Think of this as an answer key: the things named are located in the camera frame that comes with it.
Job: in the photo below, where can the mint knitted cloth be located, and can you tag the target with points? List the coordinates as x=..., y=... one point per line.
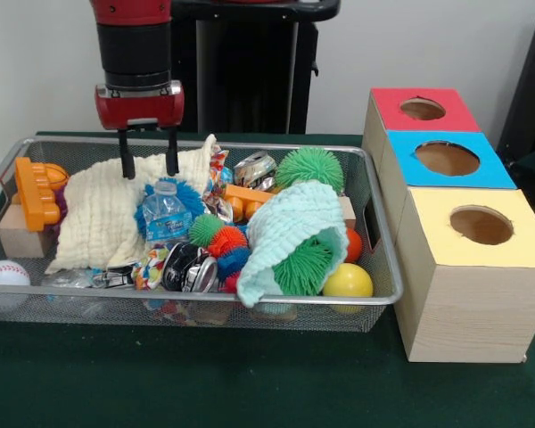
x=294, y=214

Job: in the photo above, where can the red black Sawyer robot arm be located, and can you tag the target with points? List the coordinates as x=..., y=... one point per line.
x=134, y=49

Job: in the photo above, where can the wooden box with three holes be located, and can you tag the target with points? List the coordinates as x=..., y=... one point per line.
x=472, y=312

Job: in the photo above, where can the yellow ball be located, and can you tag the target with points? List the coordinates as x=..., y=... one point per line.
x=348, y=281

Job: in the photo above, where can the green spiky ball with eyes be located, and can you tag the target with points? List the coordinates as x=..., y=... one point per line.
x=310, y=165

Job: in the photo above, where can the black standing panel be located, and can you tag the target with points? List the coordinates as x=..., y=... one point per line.
x=530, y=89

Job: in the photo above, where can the multicolour spiky caterpillar toy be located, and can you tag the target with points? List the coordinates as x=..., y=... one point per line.
x=225, y=249

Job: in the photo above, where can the clear plastic water bottle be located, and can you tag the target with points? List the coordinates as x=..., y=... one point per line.
x=165, y=218

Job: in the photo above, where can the clear mesh bin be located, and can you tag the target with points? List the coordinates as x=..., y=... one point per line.
x=71, y=149

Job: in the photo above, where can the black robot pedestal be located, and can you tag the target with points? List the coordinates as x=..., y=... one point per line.
x=249, y=67

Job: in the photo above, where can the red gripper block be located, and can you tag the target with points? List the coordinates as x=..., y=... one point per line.
x=138, y=109

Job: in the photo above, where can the white baseball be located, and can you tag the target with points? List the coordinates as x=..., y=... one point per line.
x=5, y=274

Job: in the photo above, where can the cream knitted cloth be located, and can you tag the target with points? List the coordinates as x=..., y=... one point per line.
x=98, y=209

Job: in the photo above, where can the orange toy building brick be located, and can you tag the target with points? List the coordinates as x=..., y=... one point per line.
x=36, y=191

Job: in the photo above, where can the crushed black can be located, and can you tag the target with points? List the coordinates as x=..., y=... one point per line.
x=187, y=269

